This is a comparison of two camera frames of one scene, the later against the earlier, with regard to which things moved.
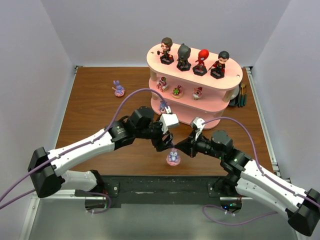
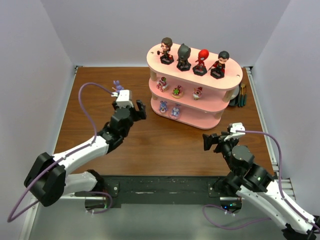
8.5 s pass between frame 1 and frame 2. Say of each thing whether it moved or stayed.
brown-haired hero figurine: stayed
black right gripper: moved
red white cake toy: stayed
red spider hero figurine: stayed
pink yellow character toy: stayed
